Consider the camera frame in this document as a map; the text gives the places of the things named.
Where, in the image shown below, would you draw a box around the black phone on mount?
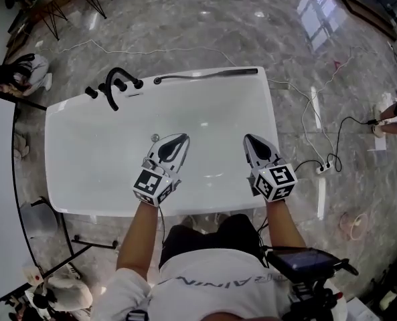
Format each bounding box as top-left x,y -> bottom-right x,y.
266,247 -> 360,284

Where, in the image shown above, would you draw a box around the white bathtub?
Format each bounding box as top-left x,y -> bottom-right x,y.
44,66 -> 280,217

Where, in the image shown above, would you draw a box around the person's shoe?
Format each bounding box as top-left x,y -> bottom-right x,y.
214,212 -> 231,229
181,214 -> 202,233

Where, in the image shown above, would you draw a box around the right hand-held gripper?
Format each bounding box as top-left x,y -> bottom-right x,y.
244,133 -> 299,203

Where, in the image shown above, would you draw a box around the pink and white round dish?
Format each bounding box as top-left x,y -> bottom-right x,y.
338,211 -> 370,242

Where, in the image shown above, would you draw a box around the black harness strap buckle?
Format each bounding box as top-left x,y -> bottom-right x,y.
126,308 -> 149,321

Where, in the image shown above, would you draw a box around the white power strip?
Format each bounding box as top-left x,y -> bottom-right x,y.
315,158 -> 341,175

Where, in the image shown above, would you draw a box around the person's black shorts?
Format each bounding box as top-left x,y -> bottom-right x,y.
158,214 -> 269,270

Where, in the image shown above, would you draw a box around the black chest rig mount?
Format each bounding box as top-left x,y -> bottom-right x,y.
285,278 -> 345,321

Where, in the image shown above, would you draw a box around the black power cable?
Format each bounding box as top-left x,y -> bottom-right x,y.
293,159 -> 325,173

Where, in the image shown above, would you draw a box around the dark floor platform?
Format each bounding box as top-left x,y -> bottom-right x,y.
333,0 -> 397,41

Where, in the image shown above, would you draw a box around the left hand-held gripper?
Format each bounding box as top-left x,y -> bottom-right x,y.
133,132 -> 191,208

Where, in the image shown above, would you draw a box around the black charger cable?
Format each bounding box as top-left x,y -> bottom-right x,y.
325,116 -> 382,173

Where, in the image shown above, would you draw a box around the grey round seat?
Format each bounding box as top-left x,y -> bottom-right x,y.
19,201 -> 60,240

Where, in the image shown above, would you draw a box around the black shower hose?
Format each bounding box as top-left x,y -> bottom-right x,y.
157,72 -> 226,84

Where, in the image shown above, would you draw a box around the person's left forearm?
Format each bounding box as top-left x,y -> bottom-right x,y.
116,201 -> 161,286

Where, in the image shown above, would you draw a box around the person's right forearm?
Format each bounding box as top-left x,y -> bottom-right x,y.
266,197 -> 308,249

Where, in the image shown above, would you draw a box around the person's white t-shirt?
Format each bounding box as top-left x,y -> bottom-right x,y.
90,248 -> 348,321

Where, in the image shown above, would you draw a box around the white box with red button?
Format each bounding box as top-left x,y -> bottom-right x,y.
23,264 -> 45,286

